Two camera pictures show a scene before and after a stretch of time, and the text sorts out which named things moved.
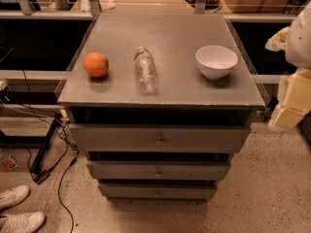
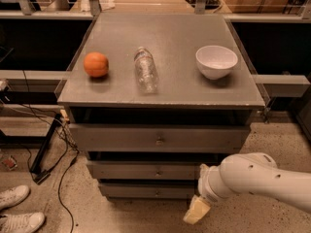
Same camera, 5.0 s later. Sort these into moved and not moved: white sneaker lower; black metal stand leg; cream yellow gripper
Moved: cream yellow gripper
Not moved: black metal stand leg; white sneaker lower
